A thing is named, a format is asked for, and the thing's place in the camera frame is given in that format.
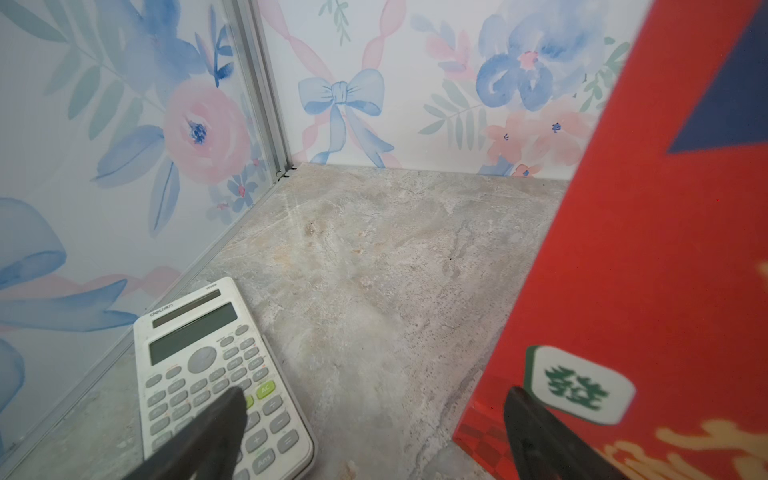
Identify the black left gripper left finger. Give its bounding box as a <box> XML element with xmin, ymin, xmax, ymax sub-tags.
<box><xmin>125</xmin><ymin>387</ymin><xmax>247</xmax><ymax>480</ymax></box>

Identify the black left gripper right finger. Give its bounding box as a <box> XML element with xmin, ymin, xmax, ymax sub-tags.
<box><xmin>503</xmin><ymin>387</ymin><xmax>626</xmax><ymax>480</ymax></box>

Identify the white scientific calculator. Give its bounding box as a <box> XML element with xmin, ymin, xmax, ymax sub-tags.
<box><xmin>133</xmin><ymin>277</ymin><xmax>317</xmax><ymax>479</ymax></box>

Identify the red paper gift bag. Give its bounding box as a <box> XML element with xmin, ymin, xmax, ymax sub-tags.
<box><xmin>453</xmin><ymin>1</ymin><xmax>767</xmax><ymax>479</ymax></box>

